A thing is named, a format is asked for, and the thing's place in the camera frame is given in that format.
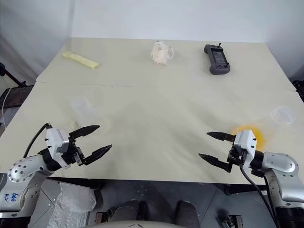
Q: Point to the dark rounded shape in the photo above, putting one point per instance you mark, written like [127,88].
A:
[188,213]
[129,210]

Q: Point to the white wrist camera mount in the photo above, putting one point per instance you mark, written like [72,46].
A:
[53,139]
[247,142]

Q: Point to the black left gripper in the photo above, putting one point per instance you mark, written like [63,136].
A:
[74,155]

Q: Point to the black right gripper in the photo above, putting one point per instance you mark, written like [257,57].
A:
[236,156]

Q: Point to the black handheld controller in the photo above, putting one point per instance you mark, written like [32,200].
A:
[217,59]

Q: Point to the black equipment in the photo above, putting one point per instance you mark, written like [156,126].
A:
[299,89]

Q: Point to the yellow flat packet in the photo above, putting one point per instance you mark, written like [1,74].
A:
[80,59]

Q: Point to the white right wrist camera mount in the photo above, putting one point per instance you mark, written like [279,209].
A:
[247,142]

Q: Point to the white plastic bag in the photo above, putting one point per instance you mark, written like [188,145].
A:
[71,199]

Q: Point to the black stand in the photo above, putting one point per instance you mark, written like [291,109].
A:
[10,76]

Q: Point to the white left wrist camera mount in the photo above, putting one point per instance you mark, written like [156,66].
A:
[53,139]

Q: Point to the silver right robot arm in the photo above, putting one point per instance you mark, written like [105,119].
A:
[282,166]

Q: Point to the grey metal plate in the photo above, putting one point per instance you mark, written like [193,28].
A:
[44,202]

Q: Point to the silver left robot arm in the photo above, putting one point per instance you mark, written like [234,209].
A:
[26,167]

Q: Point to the crumpled white tissue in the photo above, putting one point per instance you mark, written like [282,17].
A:
[160,53]

